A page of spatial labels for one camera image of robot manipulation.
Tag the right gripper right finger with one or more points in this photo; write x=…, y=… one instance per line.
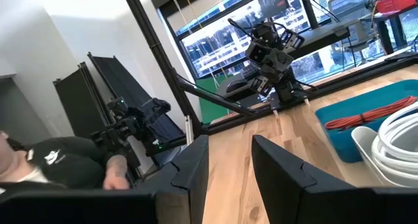
x=294, y=198

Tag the black folded panels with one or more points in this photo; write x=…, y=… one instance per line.
x=81, y=100

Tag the grey desk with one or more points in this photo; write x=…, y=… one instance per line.
x=326, y=36

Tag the large black monitor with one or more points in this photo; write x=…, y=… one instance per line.
x=271, y=2

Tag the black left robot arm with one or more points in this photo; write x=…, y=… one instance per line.
x=284, y=87

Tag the black computer mouse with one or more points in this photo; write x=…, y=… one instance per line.
x=236, y=85

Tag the teal plastic bin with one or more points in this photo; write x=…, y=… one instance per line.
x=346, y=145

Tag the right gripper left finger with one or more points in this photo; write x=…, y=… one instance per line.
x=186, y=191

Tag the black keyboard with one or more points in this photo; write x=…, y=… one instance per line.
x=249, y=71

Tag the person's hand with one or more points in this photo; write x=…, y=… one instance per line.
x=116, y=175

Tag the red crate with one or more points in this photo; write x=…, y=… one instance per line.
x=396, y=0

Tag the green board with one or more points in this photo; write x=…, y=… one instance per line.
x=212, y=109

